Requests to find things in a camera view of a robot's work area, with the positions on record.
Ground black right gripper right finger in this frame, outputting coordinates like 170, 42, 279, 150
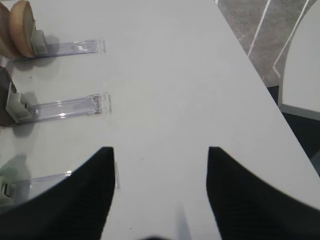
206, 147, 320, 240

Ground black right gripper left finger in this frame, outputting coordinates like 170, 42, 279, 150
0, 147, 116, 240

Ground clear acrylic rack lettuce lane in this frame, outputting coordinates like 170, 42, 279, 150
0, 161, 122, 201

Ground clear acrylic rack patty lane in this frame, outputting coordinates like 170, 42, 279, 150
5, 83, 111, 125

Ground white adjacent table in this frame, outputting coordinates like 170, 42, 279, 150
278, 0, 320, 121

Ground clear acrylic rack bun lane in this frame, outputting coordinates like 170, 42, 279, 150
17, 30, 106, 60

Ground sesame bun half rear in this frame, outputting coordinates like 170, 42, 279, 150
0, 3, 21, 60

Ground sesame bun half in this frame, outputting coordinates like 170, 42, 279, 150
0, 3, 21, 60
9, 0, 36, 58

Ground sesame bun half front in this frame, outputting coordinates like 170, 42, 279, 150
9, 0, 36, 58

